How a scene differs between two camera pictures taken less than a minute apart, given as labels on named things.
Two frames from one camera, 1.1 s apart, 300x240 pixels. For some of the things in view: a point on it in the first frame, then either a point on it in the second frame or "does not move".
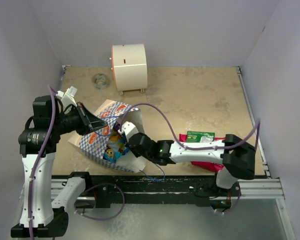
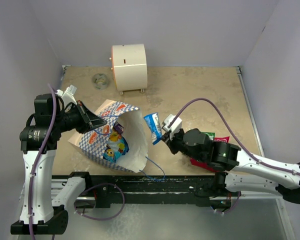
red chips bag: x=209 y=166 does not move
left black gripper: x=88 y=121 does not move
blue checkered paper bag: x=93 y=142 does not move
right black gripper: x=137 y=155 -> x=171 y=143
